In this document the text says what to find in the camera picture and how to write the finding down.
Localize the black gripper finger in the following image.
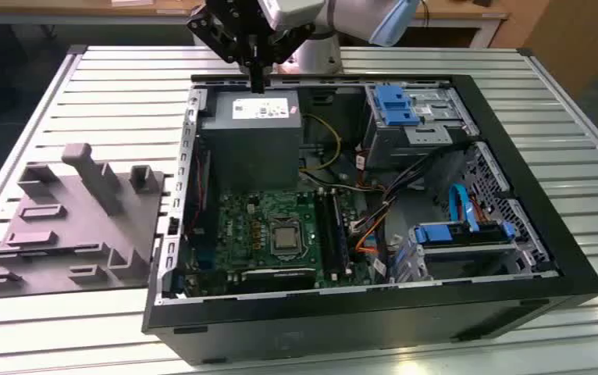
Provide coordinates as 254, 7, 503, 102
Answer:
258, 22, 317, 94
186, 7, 259, 94

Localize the black RAM slot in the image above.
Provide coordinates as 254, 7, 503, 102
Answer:
313, 188, 333, 278

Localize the blue optical bay latch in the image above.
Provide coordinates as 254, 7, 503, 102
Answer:
375, 84, 415, 127

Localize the grey power supply unit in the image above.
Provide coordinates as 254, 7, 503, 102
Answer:
198, 90, 306, 192

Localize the metal optical drive cage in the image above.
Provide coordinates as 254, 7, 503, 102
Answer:
363, 84, 481, 169

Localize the green motherboard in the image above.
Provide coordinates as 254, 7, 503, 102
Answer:
174, 187, 378, 292

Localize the silver CPU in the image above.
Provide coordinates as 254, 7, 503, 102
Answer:
271, 226, 303, 251

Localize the CPU socket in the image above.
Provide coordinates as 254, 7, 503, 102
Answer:
266, 218, 309, 261

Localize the wooden cabinet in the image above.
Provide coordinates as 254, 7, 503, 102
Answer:
501, 0, 598, 98

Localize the hard disk in blue carrier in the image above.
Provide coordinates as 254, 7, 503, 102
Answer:
414, 220, 515, 247

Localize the grey parts rack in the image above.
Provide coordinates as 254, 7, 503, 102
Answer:
0, 142, 171, 301

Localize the black graphics card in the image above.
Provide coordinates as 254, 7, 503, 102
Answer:
241, 267, 317, 292

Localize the metal disk bay cage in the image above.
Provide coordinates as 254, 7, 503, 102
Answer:
407, 220, 561, 282

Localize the black open PC case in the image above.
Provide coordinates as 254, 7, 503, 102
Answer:
140, 73, 598, 366

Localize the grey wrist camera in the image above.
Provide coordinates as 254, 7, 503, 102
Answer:
257, 0, 327, 32

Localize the yellow wire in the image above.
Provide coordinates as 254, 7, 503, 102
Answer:
302, 112, 343, 171

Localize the wooden desk white frame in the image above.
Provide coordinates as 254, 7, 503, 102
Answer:
0, 0, 511, 50

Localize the black cable bundle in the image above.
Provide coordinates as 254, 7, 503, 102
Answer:
382, 144, 467, 204

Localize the orange wire bundle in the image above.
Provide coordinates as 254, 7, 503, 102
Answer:
354, 206, 391, 259

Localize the blue SATA cable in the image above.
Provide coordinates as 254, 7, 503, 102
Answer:
449, 183, 482, 231

